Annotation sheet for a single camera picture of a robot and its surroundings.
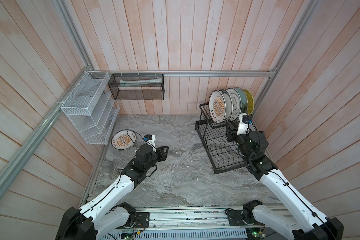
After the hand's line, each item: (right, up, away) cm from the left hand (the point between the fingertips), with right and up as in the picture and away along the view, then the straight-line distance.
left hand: (167, 150), depth 79 cm
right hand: (+32, +15, -7) cm, 36 cm away
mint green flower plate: (+43, +27, +2) cm, 51 cm away
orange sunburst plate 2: (+29, +25, +7) cm, 39 cm away
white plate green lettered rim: (+34, +25, +2) cm, 42 cm away
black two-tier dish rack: (+36, -5, +17) cm, 40 cm away
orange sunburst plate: (-33, +4, +25) cm, 42 cm away
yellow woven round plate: (+46, +26, +2) cm, 53 cm away
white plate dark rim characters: (+40, +25, +4) cm, 47 cm away
